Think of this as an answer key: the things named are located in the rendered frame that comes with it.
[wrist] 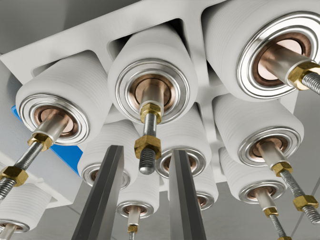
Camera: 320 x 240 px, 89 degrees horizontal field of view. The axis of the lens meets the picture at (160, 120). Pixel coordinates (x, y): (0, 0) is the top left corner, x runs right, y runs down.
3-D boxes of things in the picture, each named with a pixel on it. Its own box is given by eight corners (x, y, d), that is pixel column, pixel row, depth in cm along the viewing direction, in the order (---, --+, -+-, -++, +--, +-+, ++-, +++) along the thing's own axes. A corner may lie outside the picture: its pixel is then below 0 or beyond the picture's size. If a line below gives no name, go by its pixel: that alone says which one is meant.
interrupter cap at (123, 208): (132, 194, 30) (132, 198, 29) (161, 207, 33) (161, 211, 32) (109, 207, 33) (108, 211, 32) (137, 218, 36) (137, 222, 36)
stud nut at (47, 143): (29, 132, 16) (23, 138, 15) (46, 132, 16) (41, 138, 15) (38, 146, 17) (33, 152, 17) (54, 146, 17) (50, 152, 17)
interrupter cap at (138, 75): (171, 129, 20) (171, 133, 19) (109, 110, 18) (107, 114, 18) (203, 74, 16) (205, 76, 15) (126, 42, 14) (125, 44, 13)
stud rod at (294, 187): (278, 153, 20) (327, 221, 14) (275, 158, 21) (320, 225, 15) (270, 153, 20) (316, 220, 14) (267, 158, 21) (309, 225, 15)
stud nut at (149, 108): (137, 115, 14) (135, 121, 14) (144, 100, 14) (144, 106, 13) (157, 123, 15) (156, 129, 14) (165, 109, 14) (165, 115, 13)
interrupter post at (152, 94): (159, 105, 18) (159, 125, 15) (138, 99, 17) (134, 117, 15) (167, 87, 17) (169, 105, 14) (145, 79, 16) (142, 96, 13)
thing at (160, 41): (169, 78, 35) (175, 138, 21) (125, 62, 33) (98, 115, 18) (191, 31, 29) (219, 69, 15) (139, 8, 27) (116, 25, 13)
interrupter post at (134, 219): (134, 204, 32) (132, 222, 29) (144, 207, 33) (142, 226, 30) (126, 207, 33) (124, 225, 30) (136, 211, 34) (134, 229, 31)
